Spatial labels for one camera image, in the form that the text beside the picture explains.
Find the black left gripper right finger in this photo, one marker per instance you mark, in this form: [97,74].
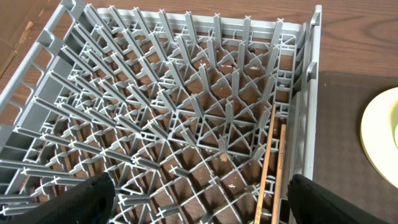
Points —
[309,202]

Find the yellow plate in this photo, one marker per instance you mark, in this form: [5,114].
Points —
[378,132]

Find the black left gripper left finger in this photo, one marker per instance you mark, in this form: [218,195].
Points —
[88,202]

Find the wooden chopstick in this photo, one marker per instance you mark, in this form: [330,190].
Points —
[257,217]
[278,180]

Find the grey plastic dishwasher rack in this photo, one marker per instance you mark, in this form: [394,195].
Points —
[174,107]

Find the brown plastic serving tray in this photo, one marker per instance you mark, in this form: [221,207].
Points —
[340,164]

